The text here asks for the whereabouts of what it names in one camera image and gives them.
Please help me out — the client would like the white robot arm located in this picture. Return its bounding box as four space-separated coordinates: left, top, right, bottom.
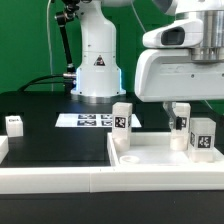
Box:
72 0 224 129

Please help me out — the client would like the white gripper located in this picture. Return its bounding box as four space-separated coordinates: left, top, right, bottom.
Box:
134 19 224 130

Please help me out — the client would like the AprilTag base sheet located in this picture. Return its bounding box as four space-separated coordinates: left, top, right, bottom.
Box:
55 113 141 128

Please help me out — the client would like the white U-shaped obstacle wall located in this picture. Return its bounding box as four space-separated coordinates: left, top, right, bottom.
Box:
0 134 224 195

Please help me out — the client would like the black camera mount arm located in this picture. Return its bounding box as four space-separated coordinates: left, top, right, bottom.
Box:
55 0 80 74

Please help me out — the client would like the grey cable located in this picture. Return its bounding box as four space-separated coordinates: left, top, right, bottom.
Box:
131 0 148 33

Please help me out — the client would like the black cable bundle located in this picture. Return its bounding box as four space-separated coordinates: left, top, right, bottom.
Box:
18 73 78 93

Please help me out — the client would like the white square tabletop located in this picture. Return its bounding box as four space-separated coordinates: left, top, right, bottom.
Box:
106 131 224 168

